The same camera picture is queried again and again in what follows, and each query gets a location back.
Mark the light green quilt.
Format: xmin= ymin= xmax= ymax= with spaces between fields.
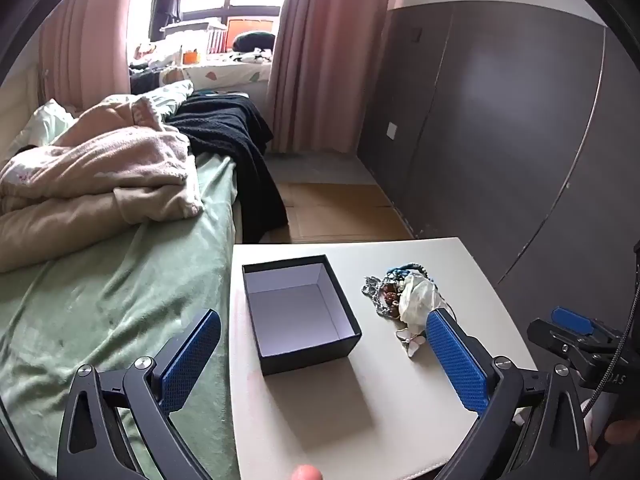
xmin=20 ymin=80 xmax=193 ymax=131

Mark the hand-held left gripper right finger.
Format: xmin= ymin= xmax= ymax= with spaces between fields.
xmin=425 ymin=308 xmax=593 ymax=480

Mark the black braided cable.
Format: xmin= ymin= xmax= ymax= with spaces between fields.
xmin=582 ymin=280 xmax=640 ymax=408

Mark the flat cardboard sheet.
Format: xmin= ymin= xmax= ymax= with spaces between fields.
xmin=272 ymin=182 xmax=413 ymax=243

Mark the orange box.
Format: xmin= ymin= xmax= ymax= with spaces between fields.
xmin=227 ymin=17 xmax=276 ymax=41

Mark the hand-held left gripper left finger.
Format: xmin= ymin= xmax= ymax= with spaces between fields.
xmin=56 ymin=308 xmax=223 ymax=480

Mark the beige blanket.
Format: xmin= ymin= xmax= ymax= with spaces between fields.
xmin=0 ymin=190 xmax=201 ymax=273

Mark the blue bead necklace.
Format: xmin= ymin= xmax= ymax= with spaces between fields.
xmin=385 ymin=262 xmax=433 ymax=281

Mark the pink curtain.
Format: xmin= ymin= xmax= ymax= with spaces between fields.
xmin=265 ymin=0 xmax=401 ymax=153
xmin=37 ymin=0 xmax=138 ymax=111

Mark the pink fleece blanket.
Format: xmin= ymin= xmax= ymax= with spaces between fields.
xmin=0 ymin=95 xmax=203 ymax=226

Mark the dark green cushion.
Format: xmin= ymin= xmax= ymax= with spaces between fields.
xmin=234 ymin=31 xmax=276 ymax=53

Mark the white flower pendant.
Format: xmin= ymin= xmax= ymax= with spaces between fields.
xmin=395 ymin=327 xmax=428 ymax=359

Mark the black square gift box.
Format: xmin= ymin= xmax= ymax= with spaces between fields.
xmin=242 ymin=255 xmax=362 ymax=377

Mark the green bed sheet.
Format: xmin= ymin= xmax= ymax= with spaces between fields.
xmin=0 ymin=150 xmax=241 ymax=480

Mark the silver chain necklace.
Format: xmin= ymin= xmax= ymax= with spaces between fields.
xmin=362 ymin=276 xmax=396 ymax=318

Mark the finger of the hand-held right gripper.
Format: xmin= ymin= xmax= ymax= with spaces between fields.
xmin=527 ymin=306 xmax=608 ymax=361

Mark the black knit blanket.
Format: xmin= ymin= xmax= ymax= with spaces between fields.
xmin=167 ymin=94 xmax=289 ymax=243

